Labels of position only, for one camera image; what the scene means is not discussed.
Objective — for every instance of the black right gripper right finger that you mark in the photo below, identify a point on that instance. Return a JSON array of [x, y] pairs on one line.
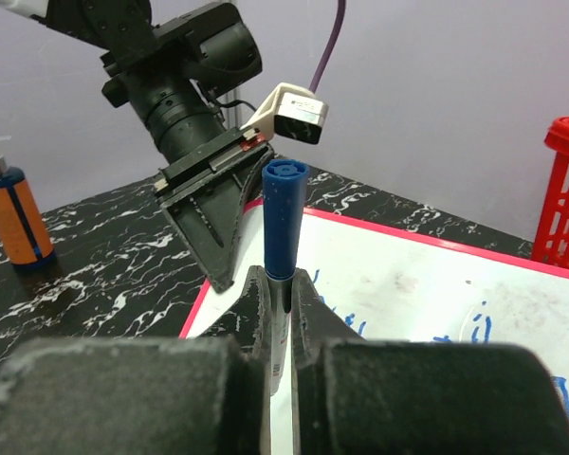
[[355, 396]]

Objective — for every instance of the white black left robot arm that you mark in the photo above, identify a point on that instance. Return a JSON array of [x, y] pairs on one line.
[[173, 76]]

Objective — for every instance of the red plastic shopping basket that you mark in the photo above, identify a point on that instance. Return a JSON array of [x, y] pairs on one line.
[[551, 244]]

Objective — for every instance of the pink framed whiteboard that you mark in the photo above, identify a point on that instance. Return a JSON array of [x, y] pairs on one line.
[[388, 284]]

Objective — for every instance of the orange spray bottle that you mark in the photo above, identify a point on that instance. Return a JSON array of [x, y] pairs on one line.
[[23, 233]]

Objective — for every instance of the white blue whiteboard marker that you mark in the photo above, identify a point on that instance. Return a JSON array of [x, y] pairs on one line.
[[284, 192]]

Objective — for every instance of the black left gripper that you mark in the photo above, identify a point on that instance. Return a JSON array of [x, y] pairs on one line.
[[207, 216]]

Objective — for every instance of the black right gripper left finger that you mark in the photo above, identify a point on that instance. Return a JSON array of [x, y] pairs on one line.
[[145, 395]]

